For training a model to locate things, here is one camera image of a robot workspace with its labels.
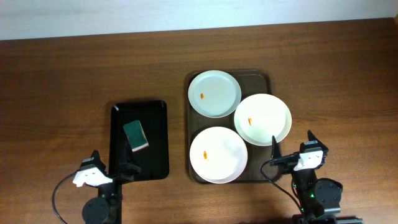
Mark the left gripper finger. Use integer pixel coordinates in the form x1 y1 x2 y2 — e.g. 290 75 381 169
119 142 141 182
90 150 106 170

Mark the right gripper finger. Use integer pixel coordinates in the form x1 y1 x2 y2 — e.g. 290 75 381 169
307 130 326 149
270 136 283 166

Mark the green and white sponge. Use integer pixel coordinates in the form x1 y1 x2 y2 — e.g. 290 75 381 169
123 120 149 152

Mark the white plate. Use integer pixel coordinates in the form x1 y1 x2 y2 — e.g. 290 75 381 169
234 93 292 146
190 126 248 184

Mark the white plate front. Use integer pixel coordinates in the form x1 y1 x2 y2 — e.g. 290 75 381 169
190 126 248 184

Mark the pale blue-white plate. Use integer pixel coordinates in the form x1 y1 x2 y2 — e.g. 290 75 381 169
188 70 242 118

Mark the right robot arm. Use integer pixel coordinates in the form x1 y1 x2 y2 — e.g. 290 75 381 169
261 131 363 224

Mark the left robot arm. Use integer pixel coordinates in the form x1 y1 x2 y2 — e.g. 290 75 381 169
73 143 141 224

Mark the small black tray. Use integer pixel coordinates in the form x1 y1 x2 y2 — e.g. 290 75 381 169
108 100 169 182

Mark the brown serving tray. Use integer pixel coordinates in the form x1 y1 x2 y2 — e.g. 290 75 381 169
185 69 282 184

